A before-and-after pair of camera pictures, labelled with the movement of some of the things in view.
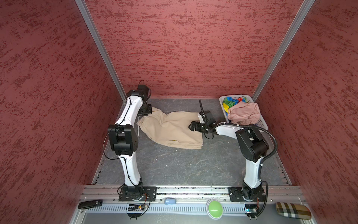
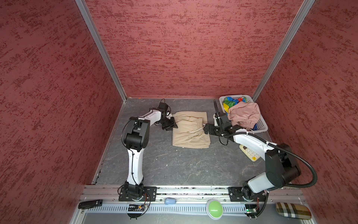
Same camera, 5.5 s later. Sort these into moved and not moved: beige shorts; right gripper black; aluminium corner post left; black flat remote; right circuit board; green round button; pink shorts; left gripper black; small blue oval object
Moved: left gripper black; right gripper black; beige shorts
Not moved: green round button; right circuit board; black flat remote; pink shorts; aluminium corner post left; small blue oval object
